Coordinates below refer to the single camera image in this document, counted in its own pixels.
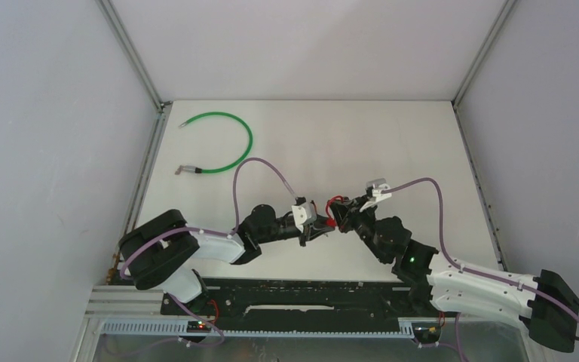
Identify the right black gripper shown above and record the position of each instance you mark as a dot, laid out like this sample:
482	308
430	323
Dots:
346	214

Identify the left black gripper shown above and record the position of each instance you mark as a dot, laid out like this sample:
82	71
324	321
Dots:
314	229

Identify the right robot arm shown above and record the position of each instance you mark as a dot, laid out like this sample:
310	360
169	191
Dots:
544	305

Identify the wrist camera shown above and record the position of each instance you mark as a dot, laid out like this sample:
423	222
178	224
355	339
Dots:
377	191
304	215

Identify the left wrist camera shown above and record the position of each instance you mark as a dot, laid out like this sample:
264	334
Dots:
304	215

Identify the red cable lock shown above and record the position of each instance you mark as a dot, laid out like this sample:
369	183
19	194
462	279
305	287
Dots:
335	208

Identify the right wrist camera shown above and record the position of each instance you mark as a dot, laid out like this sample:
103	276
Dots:
377	191

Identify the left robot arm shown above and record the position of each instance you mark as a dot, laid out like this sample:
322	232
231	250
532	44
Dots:
155	253

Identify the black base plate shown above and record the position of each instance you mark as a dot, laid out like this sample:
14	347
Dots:
282	305

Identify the grey cable duct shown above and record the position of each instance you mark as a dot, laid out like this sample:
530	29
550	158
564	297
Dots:
186	328

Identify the green cable lock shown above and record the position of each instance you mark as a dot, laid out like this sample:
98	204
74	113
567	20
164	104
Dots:
223	139

